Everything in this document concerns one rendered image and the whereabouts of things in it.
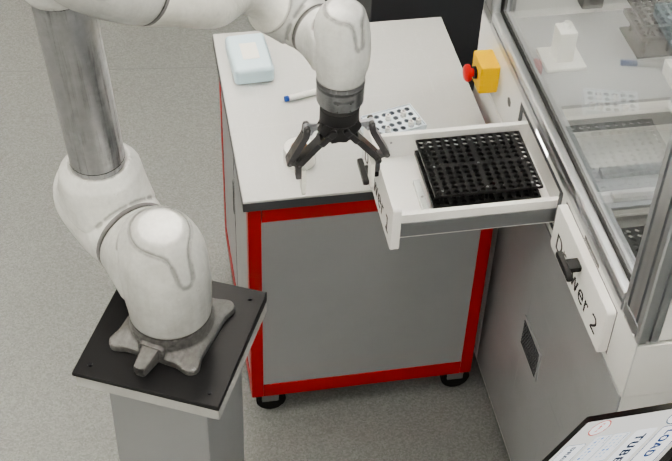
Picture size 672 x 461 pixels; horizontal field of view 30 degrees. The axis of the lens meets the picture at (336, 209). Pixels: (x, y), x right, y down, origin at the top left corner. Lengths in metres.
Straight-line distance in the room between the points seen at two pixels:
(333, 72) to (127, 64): 2.16
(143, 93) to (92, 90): 2.07
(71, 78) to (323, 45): 0.44
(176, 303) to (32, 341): 1.27
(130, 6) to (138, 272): 0.53
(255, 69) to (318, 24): 0.74
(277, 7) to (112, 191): 0.44
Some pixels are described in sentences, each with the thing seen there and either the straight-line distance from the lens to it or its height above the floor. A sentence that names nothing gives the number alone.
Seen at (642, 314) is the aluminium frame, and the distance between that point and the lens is 2.17.
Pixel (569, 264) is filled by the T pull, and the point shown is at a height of 0.91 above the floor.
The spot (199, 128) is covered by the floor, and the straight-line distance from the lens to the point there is 4.04.
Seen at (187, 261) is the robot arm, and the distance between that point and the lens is 2.19.
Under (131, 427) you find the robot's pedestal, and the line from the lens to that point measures 2.51.
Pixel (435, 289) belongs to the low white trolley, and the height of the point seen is 0.41.
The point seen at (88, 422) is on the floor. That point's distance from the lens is 3.26.
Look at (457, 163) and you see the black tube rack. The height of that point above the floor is 0.90.
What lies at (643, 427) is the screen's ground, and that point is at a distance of 1.90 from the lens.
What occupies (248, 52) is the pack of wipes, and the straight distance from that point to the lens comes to 2.99.
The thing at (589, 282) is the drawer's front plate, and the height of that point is 0.91.
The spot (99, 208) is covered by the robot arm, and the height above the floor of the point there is 1.02.
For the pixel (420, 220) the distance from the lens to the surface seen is 2.46.
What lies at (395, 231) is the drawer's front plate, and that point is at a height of 0.87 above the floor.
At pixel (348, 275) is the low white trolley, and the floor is 0.49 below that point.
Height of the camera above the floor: 2.55
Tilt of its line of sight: 43 degrees down
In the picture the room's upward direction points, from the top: 2 degrees clockwise
